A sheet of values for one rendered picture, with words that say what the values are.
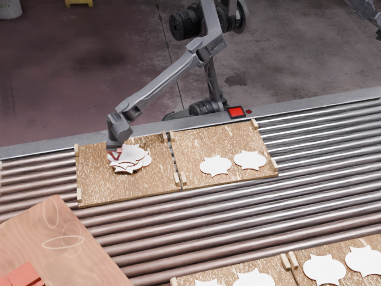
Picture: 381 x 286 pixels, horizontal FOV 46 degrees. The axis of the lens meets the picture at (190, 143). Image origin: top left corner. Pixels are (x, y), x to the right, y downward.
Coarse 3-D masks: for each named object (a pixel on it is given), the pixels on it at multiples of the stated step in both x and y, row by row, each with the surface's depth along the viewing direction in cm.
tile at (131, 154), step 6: (138, 144) 194; (126, 150) 192; (132, 150) 192; (138, 150) 192; (120, 156) 189; (126, 156) 189; (132, 156) 189; (138, 156) 189; (144, 156) 190; (120, 162) 187; (126, 162) 187; (132, 162) 186
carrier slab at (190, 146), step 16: (208, 128) 209; (224, 128) 209; (240, 128) 209; (176, 144) 201; (192, 144) 201; (208, 144) 201; (224, 144) 201; (240, 144) 201; (256, 144) 201; (176, 160) 194; (192, 160) 194; (192, 176) 187; (208, 176) 187; (224, 176) 187; (240, 176) 187; (256, 176) 187; (272, 176) 189
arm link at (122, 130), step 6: (126, 102) 176; (120, 108) 176; (120, 114) 176; (126, 120) 175; (114, 126) 174; (120, 126) 173; (126, 126) 173; (114, 132) 173; (120, 132) 171; (126, 132) 172; (132, 132) 174; (120, 138) 173; (126, 138) 174
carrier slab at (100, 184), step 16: (96, 144) 201; (128, 144) 201; (144, 144) 201; (160, 144) 201; (80, 160) 194; (96, 160) 194; (160, 160) 194; (80, 176) 187; (96, 176) 187; (112, 176) 187; (128, 176) 187; (144, 176) 187; (160, 176) 187; (96, 192) 181; (112, 192) 181; (128, 192) 181; (144, 192) 181; (160, 192) 181
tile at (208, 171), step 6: (216, 156) 195; (204, 162) 192; (210, 162) 192; (216, 162) 192; (222, 162) 192; (228, 162) 192; (204, 168) 189; (210, 168) 189; (216, 168) 189; (222, 168) 189; (228, 168) 189; (210, 174) 188; (216, 174) 187
